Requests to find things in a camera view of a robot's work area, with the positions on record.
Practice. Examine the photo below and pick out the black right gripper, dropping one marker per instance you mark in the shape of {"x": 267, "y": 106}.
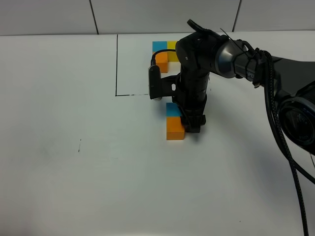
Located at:
{"x": 188, "y": 91}

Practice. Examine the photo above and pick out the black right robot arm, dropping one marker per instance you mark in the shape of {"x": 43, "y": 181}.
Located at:
{"x": 291, "y": 83}

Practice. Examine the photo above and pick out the yellow template block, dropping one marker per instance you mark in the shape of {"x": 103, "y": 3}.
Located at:
{"x": 172, "y": 57}

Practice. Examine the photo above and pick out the orange template block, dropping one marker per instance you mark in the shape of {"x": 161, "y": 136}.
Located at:
{"x": 162, "y": 61}

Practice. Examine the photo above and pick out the blue template block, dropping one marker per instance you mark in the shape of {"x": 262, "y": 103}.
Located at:
{"x": 159, "y": 45}

